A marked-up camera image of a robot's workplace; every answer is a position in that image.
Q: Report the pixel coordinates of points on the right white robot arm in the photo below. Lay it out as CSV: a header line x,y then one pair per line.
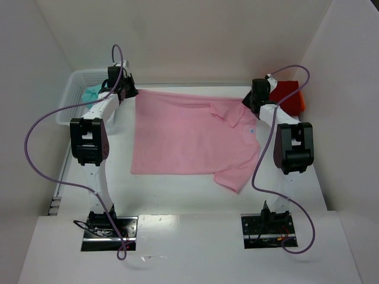
x,y
293,149

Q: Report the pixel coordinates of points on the teal t shirt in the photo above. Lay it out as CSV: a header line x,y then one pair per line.
x,y
90,95

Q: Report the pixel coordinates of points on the pink polo shirt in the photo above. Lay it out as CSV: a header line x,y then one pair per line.
x,y
179,134

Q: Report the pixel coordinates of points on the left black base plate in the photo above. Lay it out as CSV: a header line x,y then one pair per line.
x,y
99,234

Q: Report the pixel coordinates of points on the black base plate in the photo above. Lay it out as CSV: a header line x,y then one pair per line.
x,y
259,234
99,234

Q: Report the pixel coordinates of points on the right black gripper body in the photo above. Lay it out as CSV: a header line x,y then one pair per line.
x,y
249,99

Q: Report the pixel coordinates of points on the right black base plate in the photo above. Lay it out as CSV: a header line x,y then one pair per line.
x,y
259,234

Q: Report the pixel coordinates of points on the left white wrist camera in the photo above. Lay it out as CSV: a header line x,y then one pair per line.
x,y
123,64

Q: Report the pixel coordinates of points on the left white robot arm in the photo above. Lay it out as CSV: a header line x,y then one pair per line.
x,y
90,145

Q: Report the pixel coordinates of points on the white plastic basket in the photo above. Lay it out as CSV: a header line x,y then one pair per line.
x,y
76,86

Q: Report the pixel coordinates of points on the red folded t shirt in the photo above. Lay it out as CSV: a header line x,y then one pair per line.
x,y
292,105

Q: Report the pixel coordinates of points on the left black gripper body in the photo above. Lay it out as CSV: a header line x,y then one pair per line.
x,y
129,89

